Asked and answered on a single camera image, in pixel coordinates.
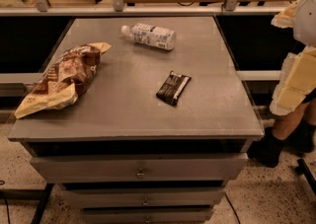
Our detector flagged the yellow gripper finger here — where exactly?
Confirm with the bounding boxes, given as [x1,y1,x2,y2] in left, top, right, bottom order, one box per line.
[271,1,299,29]
[270,46,316,115]

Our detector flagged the blue plastic water bottle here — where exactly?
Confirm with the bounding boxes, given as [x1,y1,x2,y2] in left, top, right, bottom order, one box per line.
[120,23,176,51]

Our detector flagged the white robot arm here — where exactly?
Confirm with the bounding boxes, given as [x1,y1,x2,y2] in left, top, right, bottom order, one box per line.
[270,0,316,115]

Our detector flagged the brown chip bag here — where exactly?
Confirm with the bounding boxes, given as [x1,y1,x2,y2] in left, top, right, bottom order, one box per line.
[14,42,111,118]

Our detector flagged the person in black shorts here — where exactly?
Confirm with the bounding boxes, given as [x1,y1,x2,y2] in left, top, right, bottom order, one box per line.
[247,89,316,168]

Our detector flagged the black snack bar wrapper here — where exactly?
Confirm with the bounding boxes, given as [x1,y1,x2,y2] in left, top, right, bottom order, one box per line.
[156,71,191,107]

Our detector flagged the grey drawer cabinet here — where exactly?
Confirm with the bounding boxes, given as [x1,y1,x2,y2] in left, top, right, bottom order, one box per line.
[9,17,263,224]

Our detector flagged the black floor stand bar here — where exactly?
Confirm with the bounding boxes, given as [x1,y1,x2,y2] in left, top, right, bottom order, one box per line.
[0,184,53,224]

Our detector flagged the black frame leg right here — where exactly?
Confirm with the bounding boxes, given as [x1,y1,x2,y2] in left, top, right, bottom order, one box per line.
[294,159,316,195]

